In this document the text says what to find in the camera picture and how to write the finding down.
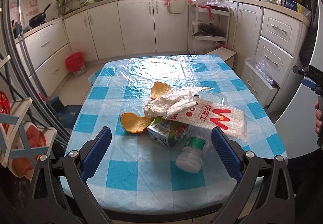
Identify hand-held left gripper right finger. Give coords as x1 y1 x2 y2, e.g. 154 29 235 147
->
211 127 296 224

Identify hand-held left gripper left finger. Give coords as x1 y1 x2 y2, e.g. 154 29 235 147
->
30 126 113 224

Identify plastic bottle green label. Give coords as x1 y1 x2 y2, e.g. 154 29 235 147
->
175 136 210 173

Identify white printed plastic bag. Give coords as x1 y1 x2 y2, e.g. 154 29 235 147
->
167 98 247 142

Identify large orange peel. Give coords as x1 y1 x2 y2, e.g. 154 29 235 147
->
120 112 153 134

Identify clear plastic container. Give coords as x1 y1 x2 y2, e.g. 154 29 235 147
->
193 91 228 107

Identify green white drink carton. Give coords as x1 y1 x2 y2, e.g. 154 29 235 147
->
147 117 190 149

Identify white tissue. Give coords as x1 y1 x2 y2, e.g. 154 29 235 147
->
144 86 211 121

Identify small orange peel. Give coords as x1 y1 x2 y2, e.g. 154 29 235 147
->
151 81 172 100

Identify person's right hand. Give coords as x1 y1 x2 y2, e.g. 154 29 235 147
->
314 101 323 136

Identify clear plastic bag in drawer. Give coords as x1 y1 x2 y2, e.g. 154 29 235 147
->
246 55 278 86

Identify open white drawer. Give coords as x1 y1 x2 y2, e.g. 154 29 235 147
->
243 56 279 108

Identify blue checked plastic tablecloth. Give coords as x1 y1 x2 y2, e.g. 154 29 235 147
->
61 54 288 210

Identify red printed bag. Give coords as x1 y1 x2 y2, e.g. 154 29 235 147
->
26 124 47 149
0 91 10 134

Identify blue box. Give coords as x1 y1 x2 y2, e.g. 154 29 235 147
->
284 0 306 11

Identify small wooden stool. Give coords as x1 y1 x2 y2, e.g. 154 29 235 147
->
206 47 236 68

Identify person's dark clothing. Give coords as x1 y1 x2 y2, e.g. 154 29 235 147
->
286 147 323 224

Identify red waste bin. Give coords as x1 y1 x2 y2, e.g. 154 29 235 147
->
65 51 86 77

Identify white trolley rack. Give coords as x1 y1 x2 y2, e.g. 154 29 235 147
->
189 0 231 54

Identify dark pan on trolley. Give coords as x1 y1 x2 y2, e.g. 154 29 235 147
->
193 23 226 38

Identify white kitchen base cabinets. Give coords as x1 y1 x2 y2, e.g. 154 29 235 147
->
18 0 311 108

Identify black frying pan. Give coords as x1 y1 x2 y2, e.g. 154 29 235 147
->
28 3 52 28

